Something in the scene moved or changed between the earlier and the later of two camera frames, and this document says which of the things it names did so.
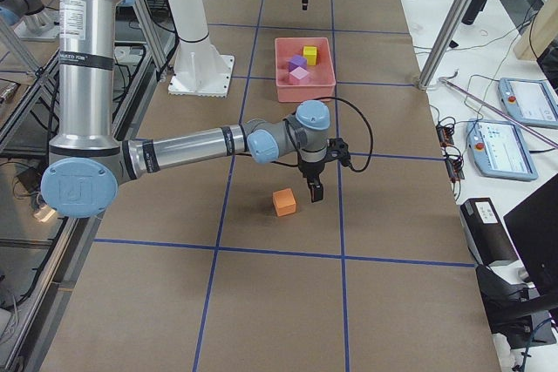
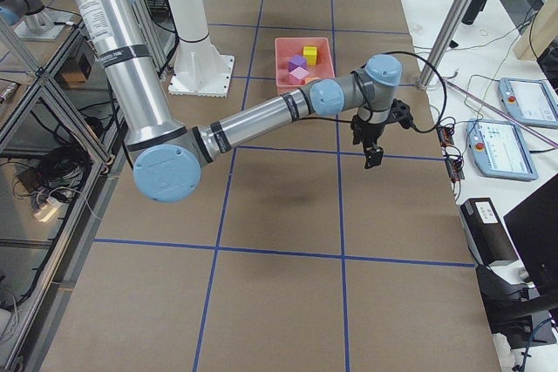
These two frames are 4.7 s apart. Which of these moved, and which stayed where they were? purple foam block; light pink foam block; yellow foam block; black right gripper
Moved: black right gripper
Stayed: yellow foam block; purple foam block; light pink foam block
